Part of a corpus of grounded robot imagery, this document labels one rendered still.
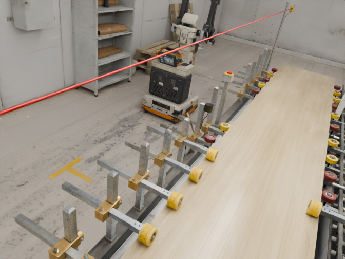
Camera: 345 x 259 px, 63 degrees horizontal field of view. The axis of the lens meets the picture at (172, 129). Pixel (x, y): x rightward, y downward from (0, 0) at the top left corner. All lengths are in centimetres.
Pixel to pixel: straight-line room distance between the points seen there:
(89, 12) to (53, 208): 267
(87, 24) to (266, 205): 349
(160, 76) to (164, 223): 280
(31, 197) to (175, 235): 177
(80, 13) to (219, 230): 363
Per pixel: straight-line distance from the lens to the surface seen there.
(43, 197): 285
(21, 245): 254
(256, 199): 167
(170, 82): 388
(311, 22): 951
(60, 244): 125
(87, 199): 141
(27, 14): 379
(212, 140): 205
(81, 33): 446
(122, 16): 506
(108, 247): 156
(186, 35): 401
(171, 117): 393
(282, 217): 164
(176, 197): 142
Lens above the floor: 196
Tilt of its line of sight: 30 degrees down
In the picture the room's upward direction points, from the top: 9 degrees clockwise
